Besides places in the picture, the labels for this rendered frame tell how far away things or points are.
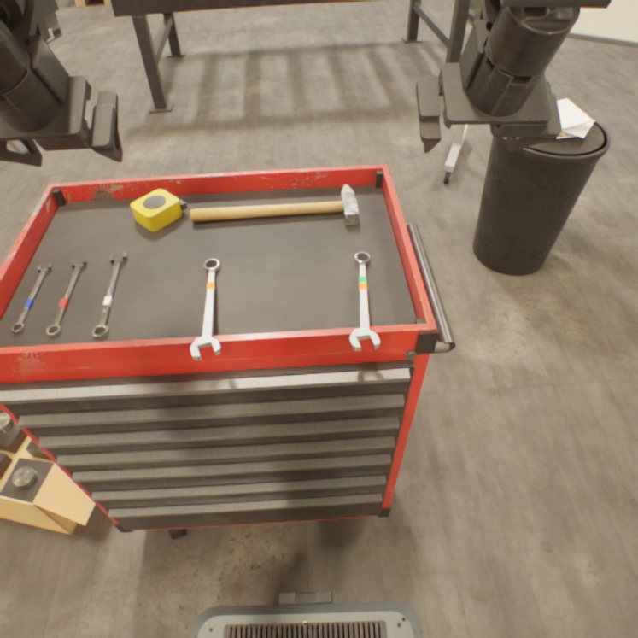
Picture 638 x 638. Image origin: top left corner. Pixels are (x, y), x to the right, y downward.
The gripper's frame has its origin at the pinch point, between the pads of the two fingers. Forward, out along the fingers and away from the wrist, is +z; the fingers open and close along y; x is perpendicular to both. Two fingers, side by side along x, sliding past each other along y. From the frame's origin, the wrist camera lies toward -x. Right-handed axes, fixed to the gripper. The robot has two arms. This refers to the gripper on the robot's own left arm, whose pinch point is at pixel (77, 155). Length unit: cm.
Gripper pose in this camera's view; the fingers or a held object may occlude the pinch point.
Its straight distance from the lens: 63.3
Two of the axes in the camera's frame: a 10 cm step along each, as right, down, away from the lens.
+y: -10.0, 0.3, 0.0
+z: 0.0, 2.0, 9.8
